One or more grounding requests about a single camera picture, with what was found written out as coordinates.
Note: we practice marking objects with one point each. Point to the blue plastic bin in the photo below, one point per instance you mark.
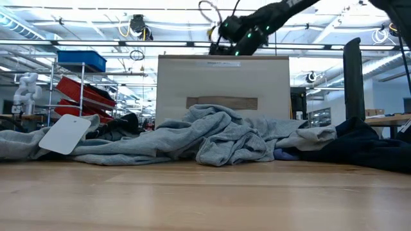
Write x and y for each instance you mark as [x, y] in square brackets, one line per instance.
[80, 61]

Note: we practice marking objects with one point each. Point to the cardboard box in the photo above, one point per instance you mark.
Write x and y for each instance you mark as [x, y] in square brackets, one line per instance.
[224, 83]

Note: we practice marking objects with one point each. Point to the long overhead light bar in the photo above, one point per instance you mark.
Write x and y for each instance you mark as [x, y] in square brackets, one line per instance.
[96, 43]

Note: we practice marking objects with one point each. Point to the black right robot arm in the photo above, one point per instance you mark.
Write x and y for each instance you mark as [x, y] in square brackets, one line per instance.
[279, 13]

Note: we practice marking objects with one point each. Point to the long grey garment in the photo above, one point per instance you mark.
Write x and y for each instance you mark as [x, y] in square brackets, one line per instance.
[19, 144]

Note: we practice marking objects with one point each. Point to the white paper hang tag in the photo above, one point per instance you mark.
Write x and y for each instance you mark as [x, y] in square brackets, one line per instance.
[64, 134]

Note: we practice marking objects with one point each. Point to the wooden workbench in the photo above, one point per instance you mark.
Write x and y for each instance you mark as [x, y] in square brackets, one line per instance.
[19, 118]
[388, 121]

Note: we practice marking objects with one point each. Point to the cardboard boxes row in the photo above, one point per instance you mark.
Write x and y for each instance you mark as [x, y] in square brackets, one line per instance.
[374, 112]

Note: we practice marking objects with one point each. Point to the navy underwear with printed waistband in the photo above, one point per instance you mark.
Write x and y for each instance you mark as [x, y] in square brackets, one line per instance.
[359, 144]

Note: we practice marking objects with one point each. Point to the grey sweatshirt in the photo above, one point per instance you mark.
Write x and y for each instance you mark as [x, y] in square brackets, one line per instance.
[192, 134]

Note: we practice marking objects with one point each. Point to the blue fleece cloth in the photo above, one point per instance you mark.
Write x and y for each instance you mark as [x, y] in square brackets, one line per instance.
[285, 154]

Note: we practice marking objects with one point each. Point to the metal shelf rack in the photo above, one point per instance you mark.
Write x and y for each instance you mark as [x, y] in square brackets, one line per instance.
[82, 80]

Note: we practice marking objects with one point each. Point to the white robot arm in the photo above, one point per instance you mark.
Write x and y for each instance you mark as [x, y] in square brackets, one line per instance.
[27, 91]

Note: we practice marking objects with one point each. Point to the black machine cabinet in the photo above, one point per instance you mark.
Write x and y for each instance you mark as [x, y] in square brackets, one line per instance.
[298, 102]

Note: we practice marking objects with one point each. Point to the black white-striped garment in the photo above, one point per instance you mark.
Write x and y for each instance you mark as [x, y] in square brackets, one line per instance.
[125, 125]

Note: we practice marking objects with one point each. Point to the red plastic bin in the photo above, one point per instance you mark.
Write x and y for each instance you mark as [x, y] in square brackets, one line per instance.
[69, 110]
[77, 90]

